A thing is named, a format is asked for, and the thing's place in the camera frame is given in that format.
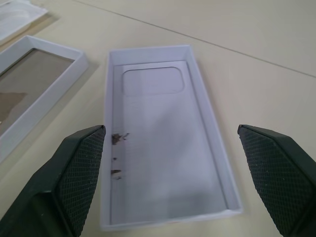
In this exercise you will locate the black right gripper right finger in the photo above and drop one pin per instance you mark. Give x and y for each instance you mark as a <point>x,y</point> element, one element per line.
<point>279,182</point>

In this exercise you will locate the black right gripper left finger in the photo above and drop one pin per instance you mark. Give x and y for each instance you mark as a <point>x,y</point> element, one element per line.
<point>61,187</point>

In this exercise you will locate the white phone box lid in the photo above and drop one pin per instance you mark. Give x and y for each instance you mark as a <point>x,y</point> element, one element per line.
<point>37,86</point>

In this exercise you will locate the white phone box base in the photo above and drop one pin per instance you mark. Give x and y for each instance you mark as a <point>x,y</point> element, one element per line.
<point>158,138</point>

